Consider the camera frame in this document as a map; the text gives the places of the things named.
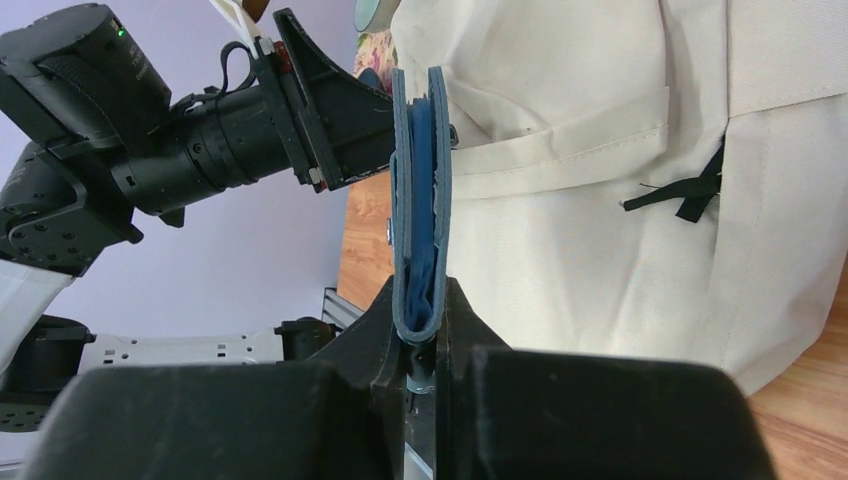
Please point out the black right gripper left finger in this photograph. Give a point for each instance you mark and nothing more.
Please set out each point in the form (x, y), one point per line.
(335, 415)

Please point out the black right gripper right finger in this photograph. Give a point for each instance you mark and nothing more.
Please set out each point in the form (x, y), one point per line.
(503, 413)

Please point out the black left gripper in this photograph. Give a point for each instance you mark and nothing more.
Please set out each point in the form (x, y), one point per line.
(300, 111)

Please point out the small blue wallet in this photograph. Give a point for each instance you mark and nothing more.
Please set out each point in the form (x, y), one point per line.
(421, 199)

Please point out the beige canvas backpack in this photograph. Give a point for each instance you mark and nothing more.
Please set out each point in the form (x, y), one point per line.
(652, 179)

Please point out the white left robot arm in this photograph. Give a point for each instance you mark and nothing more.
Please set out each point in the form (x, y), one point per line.
(106, 140)

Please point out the floral cloth placemat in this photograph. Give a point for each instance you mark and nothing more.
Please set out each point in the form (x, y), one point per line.
(376, 51)

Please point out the pale green ceramic bowl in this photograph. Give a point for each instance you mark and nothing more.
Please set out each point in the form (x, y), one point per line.
(374, 16)

